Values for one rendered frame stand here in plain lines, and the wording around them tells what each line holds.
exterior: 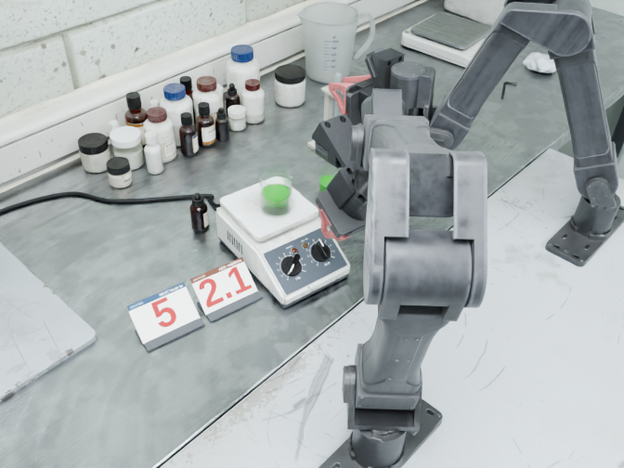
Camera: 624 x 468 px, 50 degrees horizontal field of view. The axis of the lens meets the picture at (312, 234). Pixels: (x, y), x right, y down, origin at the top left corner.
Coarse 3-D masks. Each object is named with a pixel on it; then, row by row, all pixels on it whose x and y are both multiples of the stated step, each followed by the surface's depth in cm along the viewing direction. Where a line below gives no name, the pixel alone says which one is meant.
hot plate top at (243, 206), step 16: (240, 192) 108; (256, 192) 108; (224, 208) 105; (240, 208) 105; (256, 208) 105; (304, 208) 105; (240, 224) 102; (256, 224) 102; (272, 224) 102; (288, 224) 102
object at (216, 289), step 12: (240, 264) 103; (216, 276) 101; (228, 276) 101; (240, 276) 102; (204, 288) 100; (216, 288) 100; (228, 288) 101; (240, 288) 102; (252, 288) 102; (204, 300) 99; (216, 300) 100
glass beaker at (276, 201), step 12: (264, 168) 102; (276, 168) 103; (288, 168) 102; (264, 180) 103; (276, 180) 104; (288, 180) 99; (264, 192) 100; (276, 192) 100; (288, 192) 101; (264, 204) 102; (276, 204) 101; (288, 204) 102; (276, 216) 103
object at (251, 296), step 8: (248, 272) 103; (240, 296) 102; (248, 296) 102; (256, 296) 102; (200, 304) 100; (224, 304) 100; (232, 304) 101; (240, 304) 101; (248, 304) 101; (208, 312) 99; (216, 312) 99; (224, 312) 99
